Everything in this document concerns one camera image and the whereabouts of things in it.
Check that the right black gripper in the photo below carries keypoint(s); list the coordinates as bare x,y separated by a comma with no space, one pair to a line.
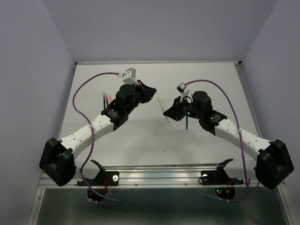
174,112

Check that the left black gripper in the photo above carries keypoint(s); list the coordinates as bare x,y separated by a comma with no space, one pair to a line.
147,92

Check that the yellow pen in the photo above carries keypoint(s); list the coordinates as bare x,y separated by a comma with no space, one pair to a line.
162,108

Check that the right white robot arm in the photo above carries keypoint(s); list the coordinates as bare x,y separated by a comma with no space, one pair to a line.
271,160

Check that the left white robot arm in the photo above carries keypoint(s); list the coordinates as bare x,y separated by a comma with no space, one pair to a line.
58,157

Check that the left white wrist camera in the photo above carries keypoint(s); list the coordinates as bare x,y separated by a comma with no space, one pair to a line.
128,77

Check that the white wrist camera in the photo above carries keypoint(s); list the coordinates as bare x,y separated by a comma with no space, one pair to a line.
128,77
183,90

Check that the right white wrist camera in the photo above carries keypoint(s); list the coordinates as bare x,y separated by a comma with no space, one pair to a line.
183,90

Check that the aluminium mounting rail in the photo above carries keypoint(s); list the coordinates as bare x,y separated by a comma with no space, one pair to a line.
160,176

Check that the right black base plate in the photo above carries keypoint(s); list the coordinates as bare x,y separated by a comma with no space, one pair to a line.
215,177

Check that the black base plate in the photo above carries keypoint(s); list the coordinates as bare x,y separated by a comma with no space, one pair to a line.
215,177
106,178

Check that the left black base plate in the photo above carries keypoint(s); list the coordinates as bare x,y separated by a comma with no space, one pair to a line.
106,178

